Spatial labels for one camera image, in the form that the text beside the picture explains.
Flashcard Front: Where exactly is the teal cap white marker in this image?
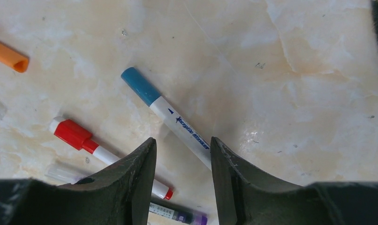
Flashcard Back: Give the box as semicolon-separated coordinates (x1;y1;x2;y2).
121;67;212;169

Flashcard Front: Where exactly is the orange pen cap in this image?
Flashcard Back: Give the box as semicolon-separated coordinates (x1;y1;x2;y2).
0;42;29;73

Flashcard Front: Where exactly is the dark purple gel pen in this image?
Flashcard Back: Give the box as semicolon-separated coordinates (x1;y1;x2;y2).
45;163;208;225

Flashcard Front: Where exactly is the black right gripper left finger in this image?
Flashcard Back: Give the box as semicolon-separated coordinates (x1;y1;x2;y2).
0;138;157;225

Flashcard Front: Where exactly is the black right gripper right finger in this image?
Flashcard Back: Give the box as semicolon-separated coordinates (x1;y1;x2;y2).
211;137;378;225

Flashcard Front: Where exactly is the red cap white marker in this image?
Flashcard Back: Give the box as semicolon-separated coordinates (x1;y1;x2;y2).
49;116;174;201

